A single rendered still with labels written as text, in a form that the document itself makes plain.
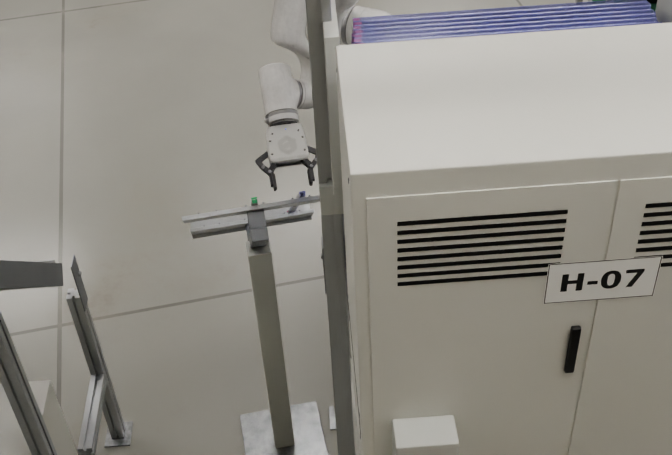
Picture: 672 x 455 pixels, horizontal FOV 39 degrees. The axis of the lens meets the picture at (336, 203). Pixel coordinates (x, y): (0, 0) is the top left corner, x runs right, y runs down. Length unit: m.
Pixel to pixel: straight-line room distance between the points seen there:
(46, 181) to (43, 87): 0.77
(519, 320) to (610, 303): 0.13
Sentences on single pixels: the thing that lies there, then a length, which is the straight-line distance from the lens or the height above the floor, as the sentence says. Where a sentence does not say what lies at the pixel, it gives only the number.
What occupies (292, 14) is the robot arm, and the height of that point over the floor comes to 1.32.
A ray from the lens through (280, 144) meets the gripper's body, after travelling 2.38.
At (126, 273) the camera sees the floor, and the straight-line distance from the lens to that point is 3.66.
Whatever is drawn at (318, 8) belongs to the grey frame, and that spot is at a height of 1.73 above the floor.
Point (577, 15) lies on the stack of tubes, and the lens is 1.67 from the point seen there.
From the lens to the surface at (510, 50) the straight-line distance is 1.44.
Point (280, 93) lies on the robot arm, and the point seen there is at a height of 1.14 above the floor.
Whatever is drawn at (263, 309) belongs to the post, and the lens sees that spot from 2.54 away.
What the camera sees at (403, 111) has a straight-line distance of 1.30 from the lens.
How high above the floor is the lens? 2.46
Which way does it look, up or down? 40 degrees down
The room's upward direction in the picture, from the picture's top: 3 degrees counter-clockwise
